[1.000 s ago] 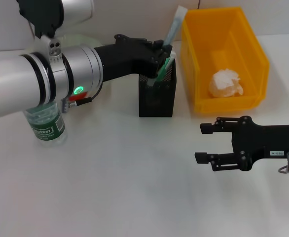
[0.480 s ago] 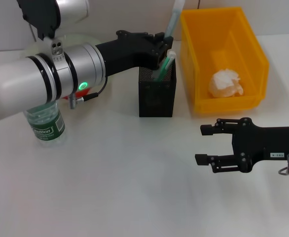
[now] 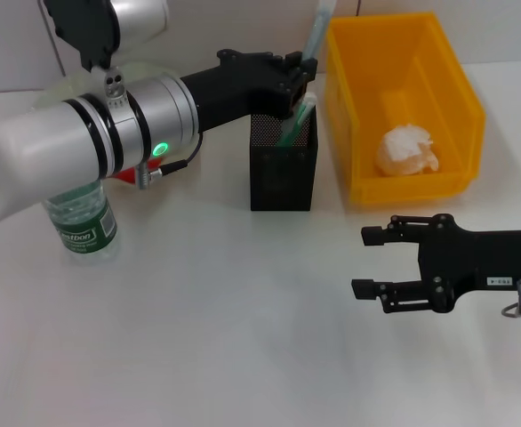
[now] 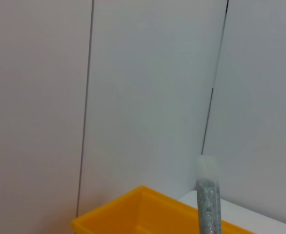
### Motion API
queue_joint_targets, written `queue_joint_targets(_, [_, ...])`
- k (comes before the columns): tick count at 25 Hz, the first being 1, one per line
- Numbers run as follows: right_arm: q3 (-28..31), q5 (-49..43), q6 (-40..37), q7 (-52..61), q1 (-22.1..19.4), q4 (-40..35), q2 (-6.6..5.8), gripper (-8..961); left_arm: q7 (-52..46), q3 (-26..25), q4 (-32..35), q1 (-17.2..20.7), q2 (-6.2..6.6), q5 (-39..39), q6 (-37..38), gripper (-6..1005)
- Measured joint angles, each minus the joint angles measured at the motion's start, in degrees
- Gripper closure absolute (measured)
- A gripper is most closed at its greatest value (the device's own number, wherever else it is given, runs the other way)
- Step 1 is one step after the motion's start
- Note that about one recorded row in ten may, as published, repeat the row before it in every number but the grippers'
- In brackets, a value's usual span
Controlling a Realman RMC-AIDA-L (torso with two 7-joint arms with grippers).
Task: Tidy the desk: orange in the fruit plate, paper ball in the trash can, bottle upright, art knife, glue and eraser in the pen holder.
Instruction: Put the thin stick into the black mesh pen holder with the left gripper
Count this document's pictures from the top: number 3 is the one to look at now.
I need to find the yellow plastic bin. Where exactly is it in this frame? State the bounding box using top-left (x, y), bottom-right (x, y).
top-left (322, 12), bottom-right (487, 205)

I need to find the green utility knife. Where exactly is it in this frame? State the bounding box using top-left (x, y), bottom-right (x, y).
top-left (277, 92), bottom-right (318, 148)

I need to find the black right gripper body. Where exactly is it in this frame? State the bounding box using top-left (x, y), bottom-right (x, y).
top-left (418, 213), bottom-right (521, 315)

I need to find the black mesh pen holder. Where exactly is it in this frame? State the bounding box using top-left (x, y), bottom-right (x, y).
top-left (249, 99), bottom-right (320, 213)

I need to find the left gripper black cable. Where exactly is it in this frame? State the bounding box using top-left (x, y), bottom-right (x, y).
top-left (135, 133), bottom-right (207, 191)

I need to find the white paper ball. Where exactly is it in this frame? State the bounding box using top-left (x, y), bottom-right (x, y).
top-left (375, 124), bottom-right (441, 177)

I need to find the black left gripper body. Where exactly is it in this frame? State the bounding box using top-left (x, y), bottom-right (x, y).
top-left (179, 48), bottom-right (307, 134)

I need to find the clear bottle with green label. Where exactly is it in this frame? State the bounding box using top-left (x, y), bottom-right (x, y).
top-left (42, 180), bottom-right (120, 267)

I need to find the pale green glass fruit plate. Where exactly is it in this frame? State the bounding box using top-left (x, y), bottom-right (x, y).
top-left (28, 60), bottom-right (204, 193)

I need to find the grey marker pen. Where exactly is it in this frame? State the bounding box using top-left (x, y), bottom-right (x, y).
top-left (302, 0), bottom-right (333, 62)

